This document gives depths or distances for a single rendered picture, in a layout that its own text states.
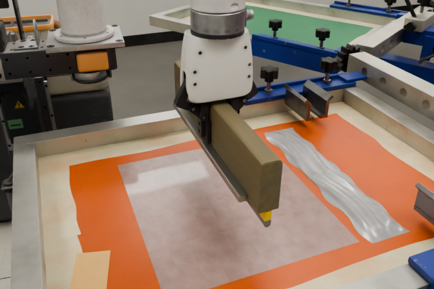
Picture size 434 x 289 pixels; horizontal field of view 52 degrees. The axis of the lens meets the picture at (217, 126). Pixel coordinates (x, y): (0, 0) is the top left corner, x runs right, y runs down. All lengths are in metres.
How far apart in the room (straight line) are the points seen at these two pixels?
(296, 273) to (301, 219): 0.11
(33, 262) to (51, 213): 0.15
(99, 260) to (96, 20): 0.51
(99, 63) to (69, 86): 0.62
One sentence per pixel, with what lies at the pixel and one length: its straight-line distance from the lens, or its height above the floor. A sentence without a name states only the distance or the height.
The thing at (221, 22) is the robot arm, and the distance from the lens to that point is 0.59.
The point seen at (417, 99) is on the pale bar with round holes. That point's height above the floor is 1.02.
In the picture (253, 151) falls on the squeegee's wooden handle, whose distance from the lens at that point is 0.54.
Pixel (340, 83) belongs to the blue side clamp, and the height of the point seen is 1.00.
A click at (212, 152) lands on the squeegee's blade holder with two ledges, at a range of 0.66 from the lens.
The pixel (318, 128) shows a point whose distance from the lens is 1.00.
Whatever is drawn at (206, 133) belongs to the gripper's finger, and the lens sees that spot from 0.67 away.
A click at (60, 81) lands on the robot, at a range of 1.59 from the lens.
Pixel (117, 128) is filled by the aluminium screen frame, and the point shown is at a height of 0.99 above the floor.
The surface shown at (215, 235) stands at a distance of 0.69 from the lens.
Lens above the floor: 1.42
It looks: 28 degrees down
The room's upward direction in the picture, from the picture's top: straight up
